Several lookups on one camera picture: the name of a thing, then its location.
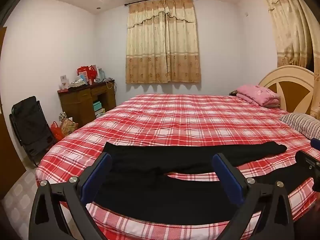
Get bed with red plaid sheet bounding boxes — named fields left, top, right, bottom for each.
left=35, top=94, right=320, bottom=240

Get red plastic bag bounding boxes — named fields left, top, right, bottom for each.
left=50, top=121, right=64, bottom=142

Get cream and brown headboard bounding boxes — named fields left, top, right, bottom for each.
left=257, top=65, right=317, bottom=117

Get floral patterned bag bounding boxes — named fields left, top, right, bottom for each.
left=60, top=117, right=78, bottom=138

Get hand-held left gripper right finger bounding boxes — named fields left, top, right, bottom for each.
left=212, top=152, right=294, bottom=240

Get black pants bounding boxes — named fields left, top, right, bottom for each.
left=94, top=141, right=315, bottom=227

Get red gift bags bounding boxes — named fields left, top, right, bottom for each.
left=77, top=65, right=98, bottom=81

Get pink folded blanket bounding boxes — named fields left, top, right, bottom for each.
left=236, top=84, right=280, bottom=108

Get brown wooden desk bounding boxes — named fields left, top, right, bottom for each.
left=57, top=80, right=117, bottom=128

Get teal boxes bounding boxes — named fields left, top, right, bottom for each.
left=93, top=101, right=103, bottom=117

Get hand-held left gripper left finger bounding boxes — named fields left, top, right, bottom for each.
left=28, top=152, right=112, bottom=240

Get striped pillow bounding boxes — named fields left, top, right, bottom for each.
left=279, top=113, right=320, bottom=140

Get black folding chair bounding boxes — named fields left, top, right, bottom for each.
left=9, top=96, right=57, bottom=167

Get beige floral window curtain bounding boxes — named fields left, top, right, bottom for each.
left=125, top=0, right=202, bottom=84

